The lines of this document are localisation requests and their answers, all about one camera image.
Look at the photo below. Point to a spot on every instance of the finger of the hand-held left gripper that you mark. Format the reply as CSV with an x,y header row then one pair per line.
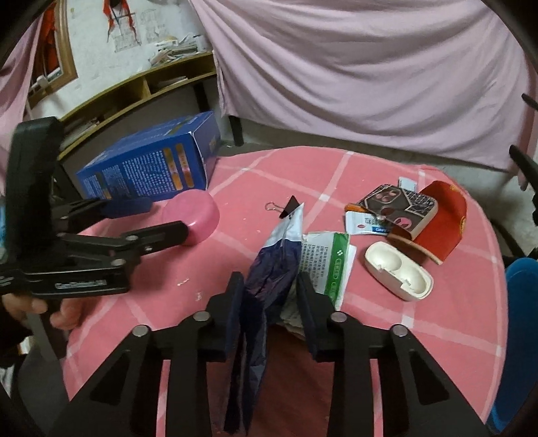
x,y
162,233
126,208

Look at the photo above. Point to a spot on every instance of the pile of papers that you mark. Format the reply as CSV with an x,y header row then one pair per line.
x,y
176,50

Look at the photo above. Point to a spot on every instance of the pink checkered tablecloth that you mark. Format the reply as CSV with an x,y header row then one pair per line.
x,y
294,176

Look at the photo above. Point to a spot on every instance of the dark blue plastic bag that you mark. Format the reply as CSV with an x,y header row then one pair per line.
x,y
269,269

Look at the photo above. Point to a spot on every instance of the pink plastic bowl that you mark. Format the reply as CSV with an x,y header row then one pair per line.
x,y
193,214

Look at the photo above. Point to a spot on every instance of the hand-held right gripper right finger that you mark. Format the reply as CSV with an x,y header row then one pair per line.
x,y
307,313

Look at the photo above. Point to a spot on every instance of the white plastic case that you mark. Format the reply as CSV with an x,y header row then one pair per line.
x,y
395,273

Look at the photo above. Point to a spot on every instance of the black office chair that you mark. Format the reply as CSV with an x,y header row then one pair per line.
x,y
525,164

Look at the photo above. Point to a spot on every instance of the pink hanging sheet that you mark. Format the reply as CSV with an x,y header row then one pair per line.
x,y
357,71
14,75

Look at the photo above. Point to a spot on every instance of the wooden shelf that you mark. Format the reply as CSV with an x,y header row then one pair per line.
x,y
126,90

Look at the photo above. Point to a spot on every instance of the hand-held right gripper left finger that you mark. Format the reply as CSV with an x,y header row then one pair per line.
x,y
235,313

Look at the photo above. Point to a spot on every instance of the green and white packet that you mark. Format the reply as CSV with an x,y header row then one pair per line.
x,y
332,264

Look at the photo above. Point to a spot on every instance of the blue carton box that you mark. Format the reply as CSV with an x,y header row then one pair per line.
x,y
147,164

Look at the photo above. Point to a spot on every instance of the white fabric care label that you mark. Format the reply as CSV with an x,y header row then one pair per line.
x,y
361,222

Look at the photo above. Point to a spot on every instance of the patterned brown box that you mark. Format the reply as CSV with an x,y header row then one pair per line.
x,y
403,206

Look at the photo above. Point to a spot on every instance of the black metal leg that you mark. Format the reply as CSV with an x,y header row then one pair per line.
x,y
238,130

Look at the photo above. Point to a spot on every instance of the wall poster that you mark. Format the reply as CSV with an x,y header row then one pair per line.
x,y
96,54

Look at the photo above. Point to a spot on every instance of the blue plastic basin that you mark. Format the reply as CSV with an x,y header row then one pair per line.
x,y
521,336

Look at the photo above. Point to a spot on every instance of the black binder clip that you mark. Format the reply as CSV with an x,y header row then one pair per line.
x,y
290,208

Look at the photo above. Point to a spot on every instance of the person's left hand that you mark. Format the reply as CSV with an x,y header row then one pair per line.
x,y
67,315

